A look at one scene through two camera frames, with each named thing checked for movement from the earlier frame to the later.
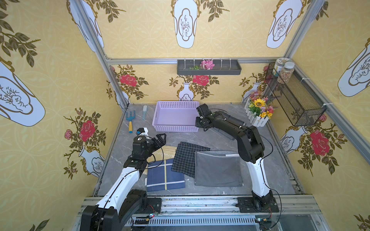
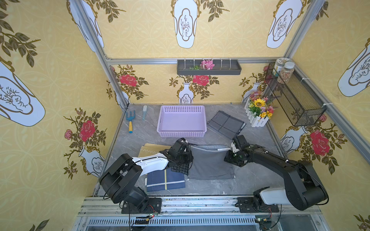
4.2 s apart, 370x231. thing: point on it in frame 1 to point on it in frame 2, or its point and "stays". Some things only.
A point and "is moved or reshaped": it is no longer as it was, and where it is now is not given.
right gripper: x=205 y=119 to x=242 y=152
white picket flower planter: x=257 y=109 stays
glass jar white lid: x=278 y=65 stays
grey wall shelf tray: x=221 y=67 stays
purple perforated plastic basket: x=176 y=116 is moved or reshaped
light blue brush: x=144 y=112 stays
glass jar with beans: x=286 y=72 stays
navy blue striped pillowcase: x=160 y=176 stays
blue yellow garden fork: x=130 y=131 stays
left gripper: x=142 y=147 to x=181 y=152
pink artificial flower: x=207 y=64 stays
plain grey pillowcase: x=221 y=168 is moved or reshaped
